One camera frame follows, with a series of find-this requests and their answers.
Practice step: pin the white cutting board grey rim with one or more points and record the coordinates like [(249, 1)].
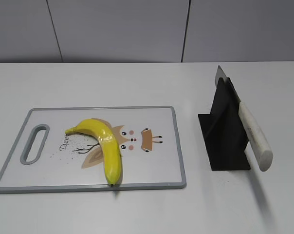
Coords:
[(43, 159)]

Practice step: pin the yellow plastic banana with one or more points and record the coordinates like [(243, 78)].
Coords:
[(107, 149)]

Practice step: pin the knife with white handle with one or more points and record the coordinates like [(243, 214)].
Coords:
[(260, 146)]

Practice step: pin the black knife stand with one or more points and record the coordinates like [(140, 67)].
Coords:
[(223, 132)]

